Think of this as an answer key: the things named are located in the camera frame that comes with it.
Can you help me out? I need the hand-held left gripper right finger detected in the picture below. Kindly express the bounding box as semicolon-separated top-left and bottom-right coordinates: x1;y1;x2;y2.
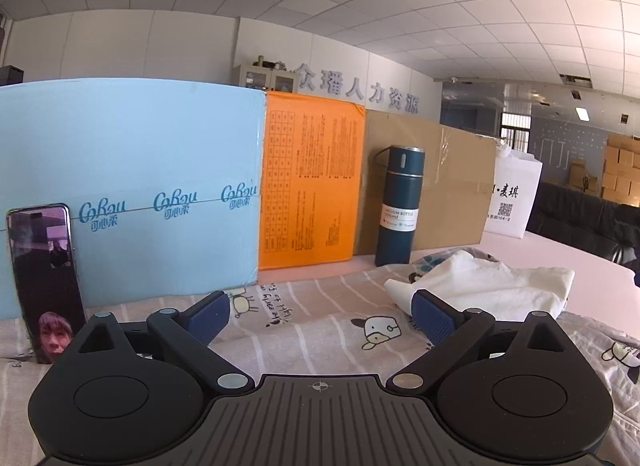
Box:
387;289;572;393

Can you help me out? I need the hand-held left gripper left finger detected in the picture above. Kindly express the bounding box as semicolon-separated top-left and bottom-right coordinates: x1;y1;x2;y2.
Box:
74;290;254;393

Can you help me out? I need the white garment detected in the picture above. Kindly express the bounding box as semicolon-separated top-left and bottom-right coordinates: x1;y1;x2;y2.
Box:
384;249;576;323

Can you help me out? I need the dark blue vacuum bottle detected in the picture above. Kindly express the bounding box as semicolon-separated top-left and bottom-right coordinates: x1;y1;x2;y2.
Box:
372;145;427;268

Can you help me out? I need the striped cartoon print bedsheet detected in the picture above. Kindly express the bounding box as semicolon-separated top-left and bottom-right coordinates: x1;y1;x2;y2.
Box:
0;246;640;466

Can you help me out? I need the brown cardboard box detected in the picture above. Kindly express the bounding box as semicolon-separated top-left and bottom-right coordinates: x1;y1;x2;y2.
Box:
353;109;499;253

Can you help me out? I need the white shopping bag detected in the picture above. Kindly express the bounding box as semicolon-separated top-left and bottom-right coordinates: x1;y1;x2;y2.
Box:
482;143;544;239

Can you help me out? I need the black smartphone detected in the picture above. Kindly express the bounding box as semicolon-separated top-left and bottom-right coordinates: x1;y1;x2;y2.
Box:
6;203;87;366

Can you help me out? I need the orange cardboard box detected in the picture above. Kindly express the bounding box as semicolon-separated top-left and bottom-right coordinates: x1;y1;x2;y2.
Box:
258;90;368;271

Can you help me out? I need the black sofa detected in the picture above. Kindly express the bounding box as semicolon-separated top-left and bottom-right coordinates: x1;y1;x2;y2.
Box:
526;181;640;267

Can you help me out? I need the light blue cardboard box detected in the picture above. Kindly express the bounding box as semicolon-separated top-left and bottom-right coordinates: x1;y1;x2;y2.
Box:
0;78;267;321

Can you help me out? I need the stack of cardboard boxes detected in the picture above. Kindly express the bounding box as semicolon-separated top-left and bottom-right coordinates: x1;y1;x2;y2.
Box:
569;133;640;205

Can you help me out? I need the grey storage cabinet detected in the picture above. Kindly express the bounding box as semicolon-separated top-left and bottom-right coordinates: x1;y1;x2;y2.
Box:
235;62;301;94

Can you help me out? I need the white wall lettering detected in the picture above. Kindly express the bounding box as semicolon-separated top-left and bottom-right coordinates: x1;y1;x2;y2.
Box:
296;64;422;117

